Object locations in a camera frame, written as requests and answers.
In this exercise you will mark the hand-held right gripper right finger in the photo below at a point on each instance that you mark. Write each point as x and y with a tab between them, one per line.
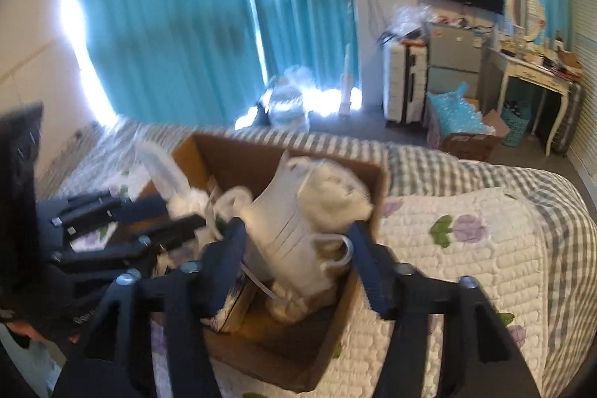
368	270

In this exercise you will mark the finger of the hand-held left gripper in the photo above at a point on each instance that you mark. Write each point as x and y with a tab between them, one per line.
154	237
107	209

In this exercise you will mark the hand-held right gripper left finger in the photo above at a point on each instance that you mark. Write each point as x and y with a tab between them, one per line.
228	260

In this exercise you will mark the floral fabric pouch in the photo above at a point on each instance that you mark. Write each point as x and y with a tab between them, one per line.
233	309

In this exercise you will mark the cream ruffled cloth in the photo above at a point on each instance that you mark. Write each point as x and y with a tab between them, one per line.
179	193

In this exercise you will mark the white face mask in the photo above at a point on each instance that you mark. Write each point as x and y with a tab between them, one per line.
284	230

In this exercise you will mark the white round cotton pads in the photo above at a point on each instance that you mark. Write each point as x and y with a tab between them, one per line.
289	304

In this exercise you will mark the white sock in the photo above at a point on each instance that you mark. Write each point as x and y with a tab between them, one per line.
333	193

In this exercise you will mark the brown cardboard box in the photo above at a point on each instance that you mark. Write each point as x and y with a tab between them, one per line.
289	351

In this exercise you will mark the grey gingham bed sheet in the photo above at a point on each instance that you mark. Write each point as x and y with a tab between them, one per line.
443	172

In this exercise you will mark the small cardboard floor box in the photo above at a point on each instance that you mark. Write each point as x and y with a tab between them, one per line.
471	144

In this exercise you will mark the white plastic bag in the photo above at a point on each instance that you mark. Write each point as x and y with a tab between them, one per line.
291	99

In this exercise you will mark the white upright stick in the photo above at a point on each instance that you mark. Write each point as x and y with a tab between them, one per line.
347	81

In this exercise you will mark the white suitcase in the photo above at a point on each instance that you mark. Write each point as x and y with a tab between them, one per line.
401	81

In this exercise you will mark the wide teal curtain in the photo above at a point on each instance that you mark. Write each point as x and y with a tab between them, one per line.
158	15

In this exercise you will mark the teal storage basket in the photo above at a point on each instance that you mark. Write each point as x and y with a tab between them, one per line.
515	127

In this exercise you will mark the silver mini fridge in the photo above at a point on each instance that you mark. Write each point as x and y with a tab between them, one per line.
454	53

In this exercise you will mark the silver suitcase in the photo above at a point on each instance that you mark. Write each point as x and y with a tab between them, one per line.
571	123

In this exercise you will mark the clear plastic bag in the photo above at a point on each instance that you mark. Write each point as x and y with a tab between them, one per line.
410	20

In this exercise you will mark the white dressing table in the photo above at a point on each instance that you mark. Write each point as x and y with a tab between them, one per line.
536	74

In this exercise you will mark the white slatted wardrobe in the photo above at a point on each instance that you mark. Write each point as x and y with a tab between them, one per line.
585	76

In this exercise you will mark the white oval vanity mirror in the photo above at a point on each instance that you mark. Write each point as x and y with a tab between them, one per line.
526	8

